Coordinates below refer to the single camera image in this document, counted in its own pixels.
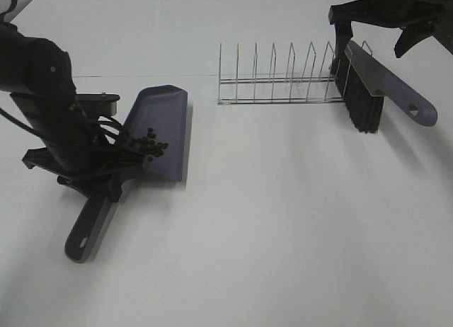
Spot purple hand brush black bristles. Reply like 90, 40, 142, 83
332, 40, 437, 133

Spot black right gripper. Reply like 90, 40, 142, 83
328, 0, 452, 58

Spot metal wire dish rack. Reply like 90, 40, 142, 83
216, 40, 372, 107

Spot black cable bundle left arm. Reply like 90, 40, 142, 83
1, 107, 147, 183

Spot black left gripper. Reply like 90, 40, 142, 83
9, 92, 124, 203

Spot purple plastic dustpan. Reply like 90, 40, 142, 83
64, 85, 188, 263

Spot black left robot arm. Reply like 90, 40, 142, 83
1, 22, 122, 202

